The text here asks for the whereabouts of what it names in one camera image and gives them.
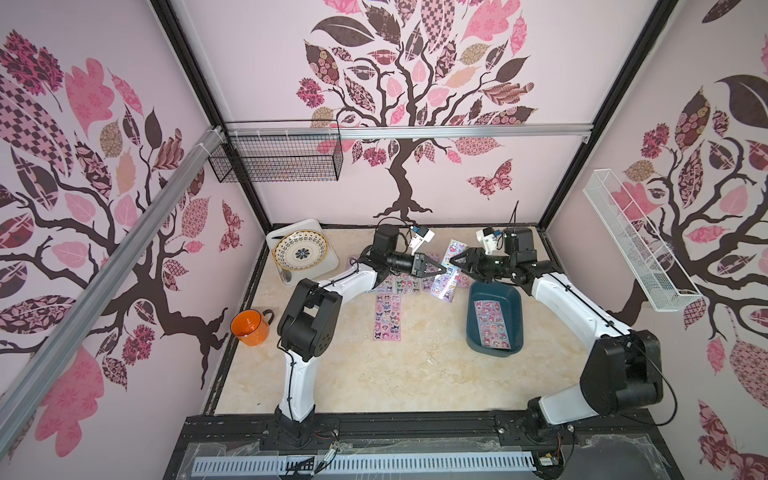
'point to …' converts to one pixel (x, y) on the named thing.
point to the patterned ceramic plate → (300, 250)
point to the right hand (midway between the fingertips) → (453, 267)
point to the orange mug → (251, 327)
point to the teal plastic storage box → (510, 298)
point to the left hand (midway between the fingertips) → (441, 273)
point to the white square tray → (292, 278)
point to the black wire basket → (249, 159)
